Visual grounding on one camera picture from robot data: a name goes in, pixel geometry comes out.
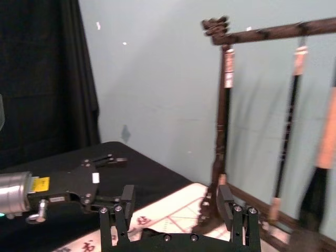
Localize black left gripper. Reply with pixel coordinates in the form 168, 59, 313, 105
27, 154, 129, 214

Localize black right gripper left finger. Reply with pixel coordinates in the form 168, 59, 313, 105
99, 184, 136, 248

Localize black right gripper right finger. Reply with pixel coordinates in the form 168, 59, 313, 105
217, 184, 261, 248

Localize black table cloth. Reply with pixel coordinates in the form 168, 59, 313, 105
0, 141, 195, 252

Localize white calligraphy mat red grid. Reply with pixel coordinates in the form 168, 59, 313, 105
58, 182, 291, 252

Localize dark wooden brush rack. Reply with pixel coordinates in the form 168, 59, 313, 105
193, 15, 336, 252

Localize black calligraphy brush tan ends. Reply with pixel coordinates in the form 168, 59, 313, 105
264, 36, 309, 232

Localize black curtain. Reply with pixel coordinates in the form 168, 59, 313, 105
0, 0, 101, 171

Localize thin labelled black calligraphy brush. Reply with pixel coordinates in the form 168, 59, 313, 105
218, 47, 235, 187

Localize large tan handled calligraphy brush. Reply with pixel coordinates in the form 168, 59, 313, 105
298, 78, 336, 232

